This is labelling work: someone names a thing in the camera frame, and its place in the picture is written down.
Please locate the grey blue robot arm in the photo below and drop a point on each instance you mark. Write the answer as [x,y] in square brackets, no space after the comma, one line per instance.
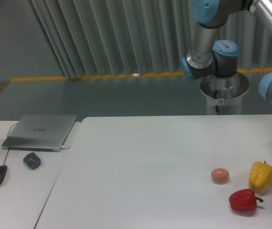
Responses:
[213,59]

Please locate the yellow bell pepper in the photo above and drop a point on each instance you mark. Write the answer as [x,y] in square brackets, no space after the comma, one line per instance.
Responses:
[260,176]

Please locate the red bell pepper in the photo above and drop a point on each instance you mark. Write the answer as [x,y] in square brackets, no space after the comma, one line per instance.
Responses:
[244,200]

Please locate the brown egg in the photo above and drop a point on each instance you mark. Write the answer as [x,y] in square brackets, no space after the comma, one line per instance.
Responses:
[220,175]

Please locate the grey pleated curtain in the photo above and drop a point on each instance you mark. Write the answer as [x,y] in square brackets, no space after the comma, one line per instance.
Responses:
[116,37]

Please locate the silver laptop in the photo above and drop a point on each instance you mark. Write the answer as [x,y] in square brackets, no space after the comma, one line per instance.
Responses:
[36,132]

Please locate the small black gadget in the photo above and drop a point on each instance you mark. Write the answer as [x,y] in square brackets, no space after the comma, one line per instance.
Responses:
[32,161]

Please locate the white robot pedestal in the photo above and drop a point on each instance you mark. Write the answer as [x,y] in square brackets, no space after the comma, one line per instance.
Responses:
[224,95]

